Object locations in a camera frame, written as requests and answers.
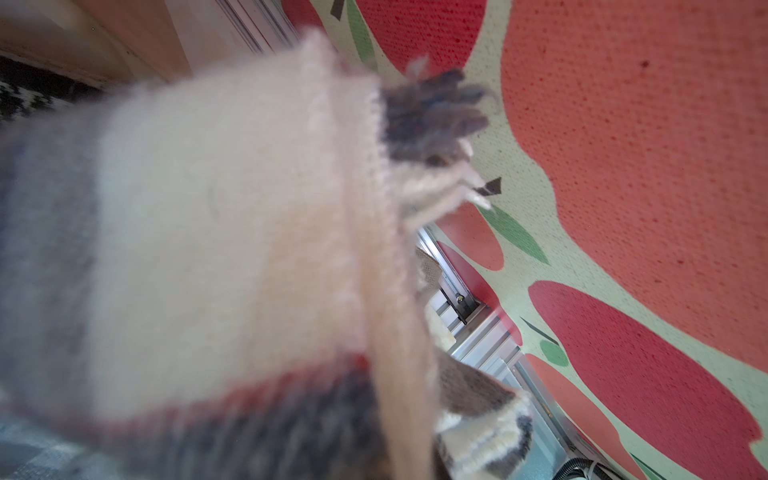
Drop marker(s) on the cream grey plaid scarf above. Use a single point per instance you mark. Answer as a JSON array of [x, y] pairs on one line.
[[217, 278]]

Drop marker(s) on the black white houndstooth scarf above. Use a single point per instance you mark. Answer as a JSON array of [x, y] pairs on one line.
[[26, 89]]

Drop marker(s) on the wooden two-tier shelf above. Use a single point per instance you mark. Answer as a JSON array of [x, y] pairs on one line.
[[105, 43]]

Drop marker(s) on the aluminium front rail frame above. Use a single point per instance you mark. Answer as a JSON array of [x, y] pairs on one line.
[[559, 450]]

